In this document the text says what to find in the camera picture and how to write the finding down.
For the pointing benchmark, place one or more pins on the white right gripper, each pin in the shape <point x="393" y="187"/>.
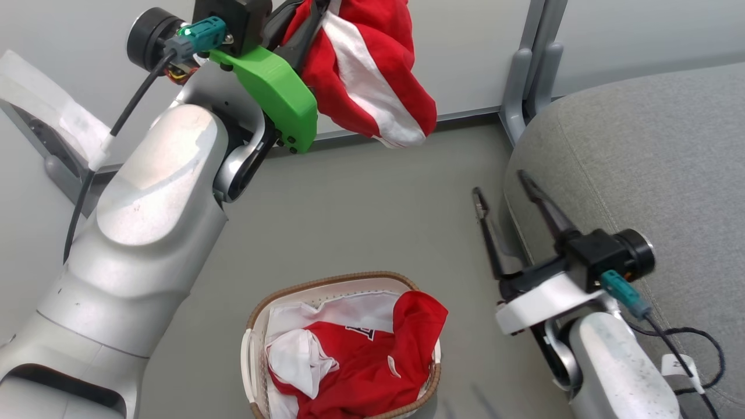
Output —
<point x="541" y="302"/>

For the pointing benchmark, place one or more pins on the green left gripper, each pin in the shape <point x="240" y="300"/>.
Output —
<point x="279" y="99"/>

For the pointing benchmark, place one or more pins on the red white striped garment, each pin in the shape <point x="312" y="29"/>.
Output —
<point x="372" y="75"/>

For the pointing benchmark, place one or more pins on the red jersey with white trim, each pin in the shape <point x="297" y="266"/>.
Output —
<point x="361" y="372"/>

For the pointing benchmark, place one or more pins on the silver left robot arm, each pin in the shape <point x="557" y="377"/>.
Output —
<point x="145" y="233"/>

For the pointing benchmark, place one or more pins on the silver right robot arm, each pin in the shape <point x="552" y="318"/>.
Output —
<point x="611" y="372"/>

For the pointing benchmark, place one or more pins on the white basket liner cloth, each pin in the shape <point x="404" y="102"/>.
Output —
<point x="349" y="308"/>

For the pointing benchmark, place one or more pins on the white basket with brown rim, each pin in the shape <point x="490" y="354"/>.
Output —
<point x="254" y="372"/>

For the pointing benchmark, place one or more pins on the grey fabric sofa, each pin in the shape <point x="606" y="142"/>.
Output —
<point x="640" y="174"/>

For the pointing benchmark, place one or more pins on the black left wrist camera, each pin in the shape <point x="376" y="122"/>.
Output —
<point x="233" y="23"/>

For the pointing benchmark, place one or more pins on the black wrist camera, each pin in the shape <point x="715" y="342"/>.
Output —
<point x="599" y="256"/>
<point x="233" y="23"/>

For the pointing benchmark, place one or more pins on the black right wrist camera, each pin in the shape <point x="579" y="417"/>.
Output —
<point x="599" y="256"/>

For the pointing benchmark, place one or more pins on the grey double partition post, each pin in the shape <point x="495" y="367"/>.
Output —
<point x="524" y="87"/>

